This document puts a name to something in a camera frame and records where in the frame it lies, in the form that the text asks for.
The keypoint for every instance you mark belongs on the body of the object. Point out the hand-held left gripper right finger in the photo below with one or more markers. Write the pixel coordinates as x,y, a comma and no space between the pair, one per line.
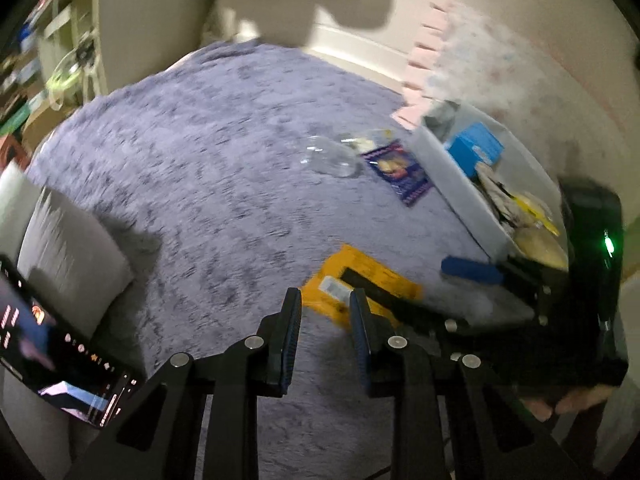
357,340

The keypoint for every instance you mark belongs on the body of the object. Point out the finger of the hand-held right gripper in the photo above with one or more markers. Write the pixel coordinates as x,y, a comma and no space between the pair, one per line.
470,269
400,305

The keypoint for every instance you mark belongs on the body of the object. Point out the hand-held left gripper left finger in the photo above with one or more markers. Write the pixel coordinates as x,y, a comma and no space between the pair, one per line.
292,335

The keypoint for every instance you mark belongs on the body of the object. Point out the orange wet wipes packet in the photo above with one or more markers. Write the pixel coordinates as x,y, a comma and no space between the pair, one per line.
402,284

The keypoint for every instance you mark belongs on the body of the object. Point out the white storage bin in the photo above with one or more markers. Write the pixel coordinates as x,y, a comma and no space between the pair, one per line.
450,180

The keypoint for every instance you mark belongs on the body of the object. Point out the person's right hand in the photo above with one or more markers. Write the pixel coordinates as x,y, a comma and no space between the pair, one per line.
575,401

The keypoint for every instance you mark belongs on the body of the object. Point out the blue snack packet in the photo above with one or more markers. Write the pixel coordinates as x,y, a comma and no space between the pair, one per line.
400,172

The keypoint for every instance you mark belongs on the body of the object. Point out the blue cardboard box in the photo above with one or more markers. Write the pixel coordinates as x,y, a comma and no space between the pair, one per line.
475,147

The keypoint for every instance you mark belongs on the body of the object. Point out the grey plastic bag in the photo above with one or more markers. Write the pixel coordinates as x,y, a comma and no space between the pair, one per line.
440,117

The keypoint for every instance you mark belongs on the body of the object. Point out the clear ribbed plastic jar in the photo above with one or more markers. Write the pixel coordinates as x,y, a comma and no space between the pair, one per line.
332,157

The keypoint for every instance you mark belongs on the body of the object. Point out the clear bottle with silver cap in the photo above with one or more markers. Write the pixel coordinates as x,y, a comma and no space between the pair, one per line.
365,141

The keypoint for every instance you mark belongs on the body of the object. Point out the purple fluffy rug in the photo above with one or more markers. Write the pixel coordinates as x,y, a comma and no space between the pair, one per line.
210,185

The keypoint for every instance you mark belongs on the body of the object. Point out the pink foam mats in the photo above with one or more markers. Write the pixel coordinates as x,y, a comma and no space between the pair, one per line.
425,60

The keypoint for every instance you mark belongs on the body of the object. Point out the floral bed sheet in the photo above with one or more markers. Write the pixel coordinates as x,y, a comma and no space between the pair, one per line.
485,55

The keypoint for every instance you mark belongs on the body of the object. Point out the black smartphone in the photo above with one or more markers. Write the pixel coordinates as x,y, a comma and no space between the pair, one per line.
55,350

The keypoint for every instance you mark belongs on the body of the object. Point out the grey pillow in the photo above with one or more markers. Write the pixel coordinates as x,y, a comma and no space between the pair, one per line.
65,250

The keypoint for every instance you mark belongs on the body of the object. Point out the pink stool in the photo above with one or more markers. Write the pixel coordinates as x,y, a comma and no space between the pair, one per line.
12,152

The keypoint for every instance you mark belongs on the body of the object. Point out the cluttered storage shelf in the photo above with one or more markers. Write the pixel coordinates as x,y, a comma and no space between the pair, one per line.
45,35

